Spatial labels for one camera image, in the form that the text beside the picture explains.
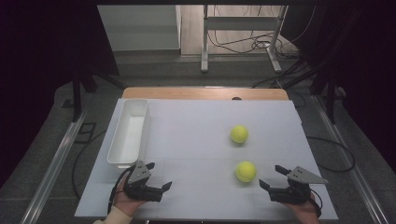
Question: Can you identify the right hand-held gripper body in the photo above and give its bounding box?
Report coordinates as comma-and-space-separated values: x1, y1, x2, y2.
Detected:
268, 166, 329, 205

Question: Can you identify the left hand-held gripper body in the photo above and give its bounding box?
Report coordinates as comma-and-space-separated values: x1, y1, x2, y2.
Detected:
123, 160, 163, 203

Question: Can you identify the yellow tennis ball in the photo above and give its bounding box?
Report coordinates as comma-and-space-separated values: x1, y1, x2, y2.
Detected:
234, 161, 258, 184
230, 124, 249, 145

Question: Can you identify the white plastic bin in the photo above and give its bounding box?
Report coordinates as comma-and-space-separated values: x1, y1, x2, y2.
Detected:
106, 98, 151, 171

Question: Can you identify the person's right hand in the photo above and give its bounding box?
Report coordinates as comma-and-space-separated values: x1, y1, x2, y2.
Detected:
283, 191, 320, 224

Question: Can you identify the person's left hand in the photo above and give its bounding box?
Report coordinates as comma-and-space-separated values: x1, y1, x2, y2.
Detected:
112, 174, 148, 217

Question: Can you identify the white table cover sheet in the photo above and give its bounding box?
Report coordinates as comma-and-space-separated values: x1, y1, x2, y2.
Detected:
74, 98, 339, 221

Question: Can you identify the black stand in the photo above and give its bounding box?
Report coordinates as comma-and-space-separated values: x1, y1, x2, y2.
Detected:
70, 66, 127, 123
278, 59, 339, 125

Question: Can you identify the dark curtain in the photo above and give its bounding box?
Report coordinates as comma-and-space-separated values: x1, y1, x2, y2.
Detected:
281, 0, 396, 175
0, 0, 120, 189

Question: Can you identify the white cabinet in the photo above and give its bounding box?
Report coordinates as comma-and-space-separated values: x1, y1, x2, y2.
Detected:
96, 4, 182, 52

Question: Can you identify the white metal stand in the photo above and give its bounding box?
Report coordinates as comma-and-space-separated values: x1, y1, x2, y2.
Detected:
200, 4, 290, 75

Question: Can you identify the right hand-held gripper black cable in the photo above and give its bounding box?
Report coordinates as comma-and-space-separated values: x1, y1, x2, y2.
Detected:
309, 189, 323, 218

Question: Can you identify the hand-held gripper black cable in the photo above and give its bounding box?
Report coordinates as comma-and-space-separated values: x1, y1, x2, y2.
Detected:
106, 165, 136, 216
309, 189, 323, 218

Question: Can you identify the left hand-held gripper black cable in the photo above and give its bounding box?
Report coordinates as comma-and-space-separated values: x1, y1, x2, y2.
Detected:
106, 165, 136, 216

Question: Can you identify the metal floor rail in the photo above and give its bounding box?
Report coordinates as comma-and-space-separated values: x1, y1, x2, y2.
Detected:
312, 93, 390, 224
19, 110, 89, 224

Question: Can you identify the black looped floor cable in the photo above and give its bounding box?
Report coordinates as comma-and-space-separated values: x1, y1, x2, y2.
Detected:
306, 135, 357, 174

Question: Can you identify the black curved floor cable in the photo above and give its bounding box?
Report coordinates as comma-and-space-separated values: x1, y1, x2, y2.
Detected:
71, 129, 107, 201

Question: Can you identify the tangle of black floor cables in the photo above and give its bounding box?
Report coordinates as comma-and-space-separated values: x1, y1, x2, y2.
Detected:
207, 4, 317, 61

